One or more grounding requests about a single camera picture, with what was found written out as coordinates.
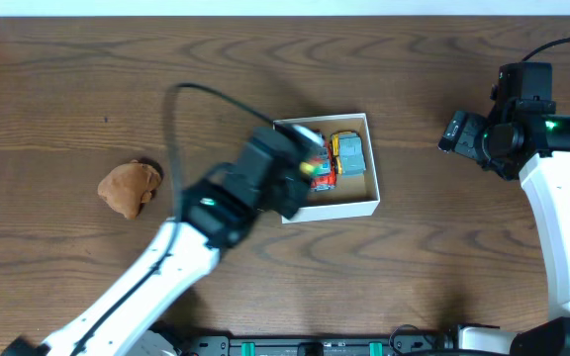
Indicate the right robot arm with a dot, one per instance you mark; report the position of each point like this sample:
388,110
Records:
524,139

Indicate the red toy fire truck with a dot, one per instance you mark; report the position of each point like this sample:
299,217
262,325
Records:
324,174

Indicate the white cardboard box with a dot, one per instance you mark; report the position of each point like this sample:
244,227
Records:
353,196

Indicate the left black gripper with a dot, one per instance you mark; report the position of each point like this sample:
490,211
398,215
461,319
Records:
295,179

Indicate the yellow grey toy dump truck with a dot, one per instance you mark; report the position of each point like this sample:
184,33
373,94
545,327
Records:
347,153

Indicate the brown plush toy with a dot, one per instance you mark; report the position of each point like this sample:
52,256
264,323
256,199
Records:
129,186

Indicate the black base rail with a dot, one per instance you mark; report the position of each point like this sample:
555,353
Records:
406,339

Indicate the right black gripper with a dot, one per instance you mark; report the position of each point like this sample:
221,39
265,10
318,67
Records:
456,132

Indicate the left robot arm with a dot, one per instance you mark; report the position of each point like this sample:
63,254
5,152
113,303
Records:
212,216

